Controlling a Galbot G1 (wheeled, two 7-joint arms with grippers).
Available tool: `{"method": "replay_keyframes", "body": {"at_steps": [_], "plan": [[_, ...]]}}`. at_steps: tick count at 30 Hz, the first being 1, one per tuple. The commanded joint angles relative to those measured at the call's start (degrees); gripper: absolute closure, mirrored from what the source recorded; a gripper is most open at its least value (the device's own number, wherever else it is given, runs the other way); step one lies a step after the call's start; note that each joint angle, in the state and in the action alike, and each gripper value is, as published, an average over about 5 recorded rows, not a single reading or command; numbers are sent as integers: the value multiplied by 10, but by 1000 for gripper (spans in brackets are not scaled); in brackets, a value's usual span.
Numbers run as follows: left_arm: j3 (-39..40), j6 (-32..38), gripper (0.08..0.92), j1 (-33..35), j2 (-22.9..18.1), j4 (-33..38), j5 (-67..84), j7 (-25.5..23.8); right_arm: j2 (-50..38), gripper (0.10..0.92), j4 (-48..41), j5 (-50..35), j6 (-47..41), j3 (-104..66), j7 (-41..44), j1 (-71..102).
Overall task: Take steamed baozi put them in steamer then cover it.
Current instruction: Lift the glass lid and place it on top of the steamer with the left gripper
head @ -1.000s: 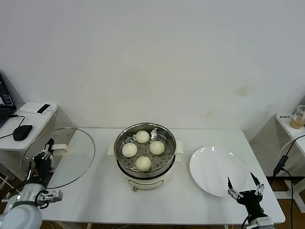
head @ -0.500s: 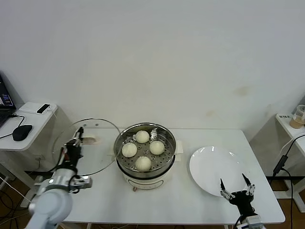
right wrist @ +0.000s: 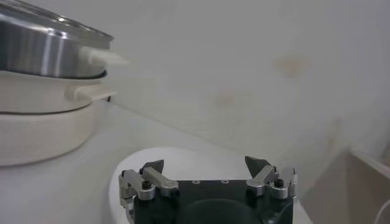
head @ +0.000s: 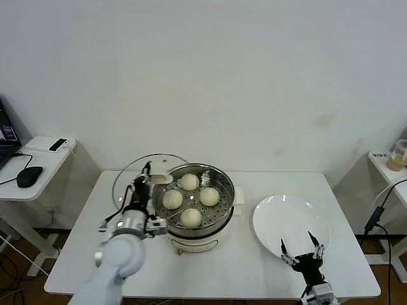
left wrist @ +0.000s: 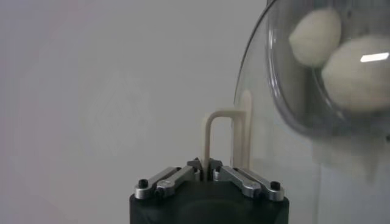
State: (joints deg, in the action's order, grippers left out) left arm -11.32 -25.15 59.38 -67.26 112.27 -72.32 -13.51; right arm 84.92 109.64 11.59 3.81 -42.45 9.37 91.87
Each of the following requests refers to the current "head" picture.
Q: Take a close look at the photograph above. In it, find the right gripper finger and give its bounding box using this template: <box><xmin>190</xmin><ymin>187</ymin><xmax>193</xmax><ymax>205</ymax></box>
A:
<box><xmin>307</xmin><ymin>231</ymin><xmax>326</xmax><ymax>260</ymax></box>
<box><xmin>279</xmin><ymin>238</ymin><xmax>299</xmax><ymax>265</ymax></box>

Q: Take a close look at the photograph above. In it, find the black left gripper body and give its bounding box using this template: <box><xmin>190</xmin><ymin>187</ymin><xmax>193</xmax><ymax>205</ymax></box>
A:
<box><xmin>129</xmin><ymin>176</ymin><xmax>155</xmax><ymax>212</ymax></box>

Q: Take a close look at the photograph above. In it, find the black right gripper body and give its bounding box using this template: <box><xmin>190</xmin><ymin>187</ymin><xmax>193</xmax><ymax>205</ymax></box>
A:
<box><xmin>289</xmin><ymin>252</ymin><xmax>326</xmax><ymax>284</ymax></box>

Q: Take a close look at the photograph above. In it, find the round glass pot lid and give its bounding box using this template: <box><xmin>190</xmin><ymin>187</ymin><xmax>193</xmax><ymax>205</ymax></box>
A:
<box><xmin>112</xmin><ymin>153</ymin><xmax>191</xmax><ymax>220</ymax></box>

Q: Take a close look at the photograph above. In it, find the white steamed baozi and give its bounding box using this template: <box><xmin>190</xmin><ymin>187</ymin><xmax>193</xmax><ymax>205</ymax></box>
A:
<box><xmin>162</xmin><ymin>190</ymin><xmax>184</xmax><ymax>211</ymax></box>
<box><xmin>180</xmin><ymin>208</ymin><xmax>203</xmax><ymax>229</ymax></box>
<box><xmin>198</xmin><ymin>186</ymin><xmax>221</xmax><ymax>207</ymax></box>
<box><xmin>180</xmin><ymin>173</ymin><xmax>200</xmax><ymax>192</ymax></box>

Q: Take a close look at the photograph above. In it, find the perforated steel steamer basket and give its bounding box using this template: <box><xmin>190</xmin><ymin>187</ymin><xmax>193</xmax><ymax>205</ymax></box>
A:
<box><xmin>151</xmin><ymin>162</ymin><xmax>237</xmax><ymax>234</ymax></box>

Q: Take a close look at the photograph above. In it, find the round white plate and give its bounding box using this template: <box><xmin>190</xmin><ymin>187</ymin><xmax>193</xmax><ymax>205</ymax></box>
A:
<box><xmin>252</xmin><ymin>194</ymin><xmax>331</xmax><ymax>264</ymax></box>

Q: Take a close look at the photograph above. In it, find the black and white phone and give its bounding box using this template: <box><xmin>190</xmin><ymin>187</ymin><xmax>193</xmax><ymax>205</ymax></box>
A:
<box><xmin>48</xmin><ymin>137</ymin><xmax>69</xmax><ymax>152</ymax></box>

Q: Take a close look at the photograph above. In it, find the white side desk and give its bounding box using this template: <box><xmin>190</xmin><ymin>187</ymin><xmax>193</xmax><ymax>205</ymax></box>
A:
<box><xmin>0</xmin><ymin>135</ymin><xmax>102</xmax><ymax>277</ymax></box>

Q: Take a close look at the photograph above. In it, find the small white side table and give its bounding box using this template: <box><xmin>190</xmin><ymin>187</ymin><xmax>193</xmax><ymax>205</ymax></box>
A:
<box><xmin>332</xmin><ymin>148</ymin><xmax>407</xmax><ymax>266</ymax></box>

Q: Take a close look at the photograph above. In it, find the flat white box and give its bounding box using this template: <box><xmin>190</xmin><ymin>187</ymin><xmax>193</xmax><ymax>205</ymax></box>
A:
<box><xmin>24</xmin><ymin>135</ymin><xmax>77</xmax><ymax>153</ymax></box>

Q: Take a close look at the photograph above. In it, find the black computer mouse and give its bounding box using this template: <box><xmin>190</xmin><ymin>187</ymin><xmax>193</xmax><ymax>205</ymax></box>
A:
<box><xmin>16</xmin><ymin>165</ymin><xmax>45</xmax><ymax>188</ymax></box>

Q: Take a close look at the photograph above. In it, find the plastic cup of milk tea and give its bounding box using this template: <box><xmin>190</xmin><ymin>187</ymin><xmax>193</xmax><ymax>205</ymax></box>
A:
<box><xmin>386</xmin><ymin>139</ymin><xmax>407</xmax><ymax>172</ymax></box>

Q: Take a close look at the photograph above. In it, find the open black laptop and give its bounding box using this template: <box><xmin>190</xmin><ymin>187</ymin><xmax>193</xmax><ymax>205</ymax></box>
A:
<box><xmin>0</xmin><ymin>95</ymin><xmax>22</xmax><ymax>171</ymax></box>

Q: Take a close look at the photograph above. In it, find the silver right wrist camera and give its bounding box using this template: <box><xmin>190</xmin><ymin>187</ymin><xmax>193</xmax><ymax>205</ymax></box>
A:
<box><xmin>307</xmin><ymin>284</ymin><xmax>335</xmax><ymax>305</ymax></box>

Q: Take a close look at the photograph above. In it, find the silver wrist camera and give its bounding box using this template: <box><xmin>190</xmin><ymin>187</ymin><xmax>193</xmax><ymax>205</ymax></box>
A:
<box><xmin>145</xmin><ymin>219</ymin><xmax>169</xmax><ymax>236</ymax></box>
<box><xmin>307</xmin><ymin>284</ymin><xmax>335</xmax><ymax>305</ymax></box>

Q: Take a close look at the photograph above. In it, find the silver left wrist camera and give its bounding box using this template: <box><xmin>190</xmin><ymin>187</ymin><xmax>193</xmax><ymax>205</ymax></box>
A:
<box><xmin>145</xmin><ymin>219</ymin><xmax>169</xmax><ymax>236</ymax></box>

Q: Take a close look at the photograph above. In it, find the white hanging cable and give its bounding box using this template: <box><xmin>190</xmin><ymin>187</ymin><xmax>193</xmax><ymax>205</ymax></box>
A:
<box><xmin>373</xmin><ymin>178</ymin><xmax>407</xmax><ymax>205</ymax></box>

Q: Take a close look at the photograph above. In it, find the thin black desk cable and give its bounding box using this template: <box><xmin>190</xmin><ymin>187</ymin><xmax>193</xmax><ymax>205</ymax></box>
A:
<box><xmin>0</xmin><ymin>151</ymin><xmax>34</xmax><ymax>186</ymax></box>

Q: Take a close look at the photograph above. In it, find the white floor cable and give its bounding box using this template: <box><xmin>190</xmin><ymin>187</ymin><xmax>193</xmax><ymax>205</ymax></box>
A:
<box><xmin>0</xmin><ymin>234</ymin><xmax>47</xmax><ymax>276</ymax></box>

